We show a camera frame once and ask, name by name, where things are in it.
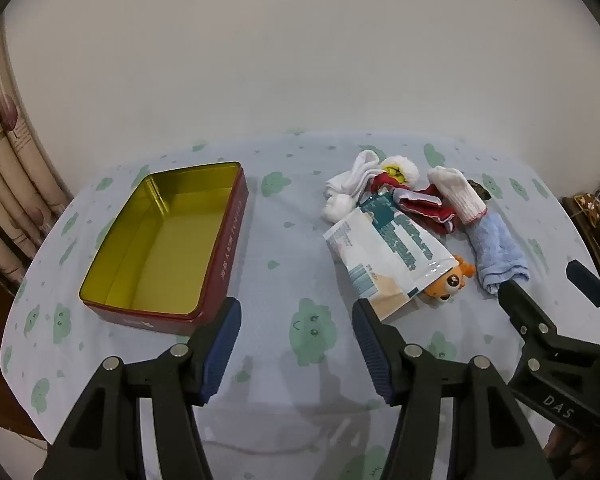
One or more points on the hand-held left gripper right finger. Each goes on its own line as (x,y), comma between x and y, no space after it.
(375,355)

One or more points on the beige patterned curtain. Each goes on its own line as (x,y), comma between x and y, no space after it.
(5,160)

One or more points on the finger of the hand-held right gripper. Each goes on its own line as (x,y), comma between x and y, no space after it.
(525,310)
(587,282)

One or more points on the white fluffy yellow plush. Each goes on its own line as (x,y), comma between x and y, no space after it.
(405,166)

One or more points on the cloud-print bed sheet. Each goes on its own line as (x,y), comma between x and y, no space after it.
(300,240)

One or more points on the red tin box gold inside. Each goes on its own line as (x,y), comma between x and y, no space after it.
(155,240)

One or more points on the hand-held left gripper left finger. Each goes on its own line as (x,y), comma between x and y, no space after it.
(222,350)

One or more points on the brown floral pouch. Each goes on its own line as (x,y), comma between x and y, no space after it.
(587,202)

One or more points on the white printed plastic packet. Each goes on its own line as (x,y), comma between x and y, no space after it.
(380,255)

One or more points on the white pompom sock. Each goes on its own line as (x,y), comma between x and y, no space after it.
(355,180)

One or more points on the orange plush toy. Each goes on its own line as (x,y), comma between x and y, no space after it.
(445,285)

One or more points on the red and white cloth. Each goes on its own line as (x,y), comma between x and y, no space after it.
(425,210)

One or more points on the dark wooden cabinet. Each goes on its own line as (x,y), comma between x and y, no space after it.
(592,240)

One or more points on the white sock with red band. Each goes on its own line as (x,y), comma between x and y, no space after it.
(455,190)

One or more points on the light blue towel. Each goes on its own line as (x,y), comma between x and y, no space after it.
(500,250)

